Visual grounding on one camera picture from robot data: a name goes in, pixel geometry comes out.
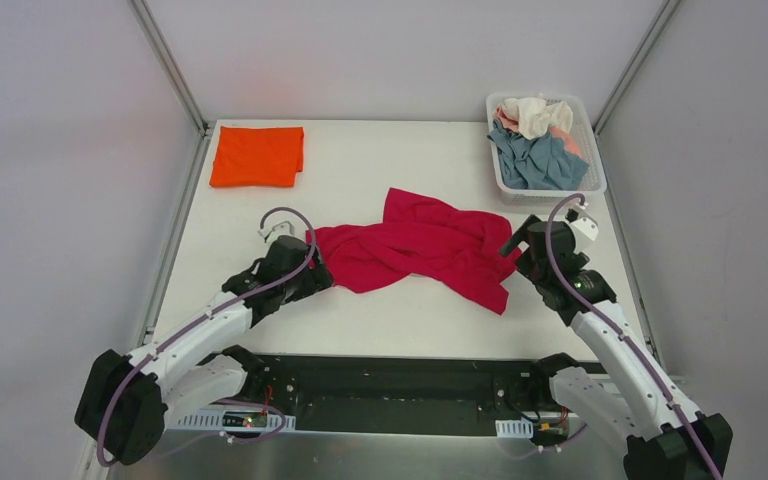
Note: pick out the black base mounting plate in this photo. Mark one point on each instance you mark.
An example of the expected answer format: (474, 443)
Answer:
(371, 395)

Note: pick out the grey blue t shirt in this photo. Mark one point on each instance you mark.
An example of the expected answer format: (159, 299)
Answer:
(544, 163)

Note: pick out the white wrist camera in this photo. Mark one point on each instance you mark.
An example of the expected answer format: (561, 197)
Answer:
(584, 227)
(269, 234)

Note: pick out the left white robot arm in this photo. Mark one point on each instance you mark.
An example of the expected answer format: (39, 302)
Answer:
(129, 400)

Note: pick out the left white cable duct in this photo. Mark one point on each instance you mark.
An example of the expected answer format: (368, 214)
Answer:
(235, 420)

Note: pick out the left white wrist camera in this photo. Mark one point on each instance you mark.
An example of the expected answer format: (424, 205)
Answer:
(269, 234)

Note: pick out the right aluminium frame rail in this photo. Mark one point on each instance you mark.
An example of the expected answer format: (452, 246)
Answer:
(660, 22)

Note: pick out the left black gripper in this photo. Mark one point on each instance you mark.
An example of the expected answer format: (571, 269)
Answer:
(314, 274)

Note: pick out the folded orange t shirt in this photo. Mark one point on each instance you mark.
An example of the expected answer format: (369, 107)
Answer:
(262, 157)

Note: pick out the white cable duct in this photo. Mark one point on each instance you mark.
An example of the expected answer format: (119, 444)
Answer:
(514, 429)
(235, 420)

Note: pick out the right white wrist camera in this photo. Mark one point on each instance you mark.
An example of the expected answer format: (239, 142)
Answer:
(584, 227)

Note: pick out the light pink t shirt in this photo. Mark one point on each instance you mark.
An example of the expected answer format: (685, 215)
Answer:
(566, 139)

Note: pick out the aluminium frame rail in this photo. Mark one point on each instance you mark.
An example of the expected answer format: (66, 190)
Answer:
(186, 143)
(660, 22)

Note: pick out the left aluminium frame rail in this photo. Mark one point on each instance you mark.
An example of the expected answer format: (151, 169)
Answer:
(186, 143)

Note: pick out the right white cable duct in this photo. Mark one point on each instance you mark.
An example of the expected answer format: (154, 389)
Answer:
(514, 429)

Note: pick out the cream white t shirt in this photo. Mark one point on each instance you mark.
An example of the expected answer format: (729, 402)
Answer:
(532, 117)

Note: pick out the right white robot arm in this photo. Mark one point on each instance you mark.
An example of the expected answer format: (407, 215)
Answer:
(657, 430)

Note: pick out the crimson red t shirt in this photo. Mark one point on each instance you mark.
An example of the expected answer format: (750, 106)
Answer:
(423, 236)

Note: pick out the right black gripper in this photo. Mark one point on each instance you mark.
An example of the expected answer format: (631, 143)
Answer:
(526, 238)

